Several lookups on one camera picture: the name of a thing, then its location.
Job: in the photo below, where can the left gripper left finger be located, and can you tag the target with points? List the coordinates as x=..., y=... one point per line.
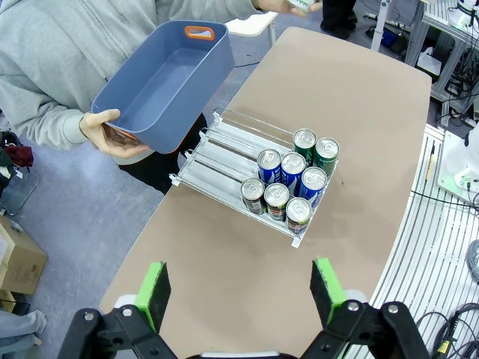
x=153, y=295

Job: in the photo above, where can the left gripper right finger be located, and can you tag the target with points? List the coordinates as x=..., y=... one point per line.
x=325, y=291

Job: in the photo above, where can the blue Pocari Sweat can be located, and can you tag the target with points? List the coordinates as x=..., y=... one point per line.
x=268, y=159
x=293, y=164
x=313, y=179

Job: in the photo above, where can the person's right forearm grey sleeve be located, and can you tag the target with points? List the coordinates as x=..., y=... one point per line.
x=37, y=119

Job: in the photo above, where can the person's left forearm grey sleeve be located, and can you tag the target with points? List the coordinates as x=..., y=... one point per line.
x=224, y=7

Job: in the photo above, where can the person's right hand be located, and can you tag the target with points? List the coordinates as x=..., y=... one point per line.
x=97, y=131

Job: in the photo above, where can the person's left hand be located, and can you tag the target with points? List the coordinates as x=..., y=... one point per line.
x=273, y=4

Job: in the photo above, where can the white slatted curved platform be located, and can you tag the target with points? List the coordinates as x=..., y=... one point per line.
x=411, y=261

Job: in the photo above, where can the large brown cardboard box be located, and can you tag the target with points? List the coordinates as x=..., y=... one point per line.
x=22, y=258

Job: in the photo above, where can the dark red bag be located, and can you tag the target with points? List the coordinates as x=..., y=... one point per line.
x=20, y=155

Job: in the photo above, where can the black backpack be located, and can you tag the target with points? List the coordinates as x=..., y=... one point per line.
x=7, y=136

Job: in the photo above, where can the person in grey hoodie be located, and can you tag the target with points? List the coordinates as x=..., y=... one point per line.
x=75, y=37

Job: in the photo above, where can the person in black trousers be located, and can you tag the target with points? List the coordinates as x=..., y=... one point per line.
x=337, y=15

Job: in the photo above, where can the large white table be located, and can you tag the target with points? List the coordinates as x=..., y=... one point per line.
x=250, y=24

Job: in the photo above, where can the aluminium frame rack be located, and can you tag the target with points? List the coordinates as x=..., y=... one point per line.
x=413, y=45

